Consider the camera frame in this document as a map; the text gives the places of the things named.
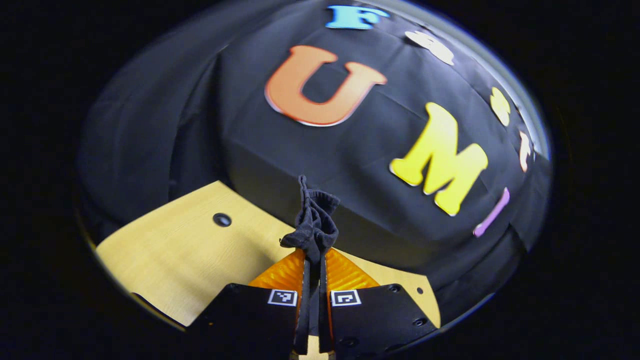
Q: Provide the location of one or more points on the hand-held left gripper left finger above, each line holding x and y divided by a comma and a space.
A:
250, 320

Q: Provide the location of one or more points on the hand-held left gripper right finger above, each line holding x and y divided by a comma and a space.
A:
380, 317

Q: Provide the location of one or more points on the black jeans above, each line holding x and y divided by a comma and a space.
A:
314, 225

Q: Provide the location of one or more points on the black backdrop cloth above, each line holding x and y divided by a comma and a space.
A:
200, 100

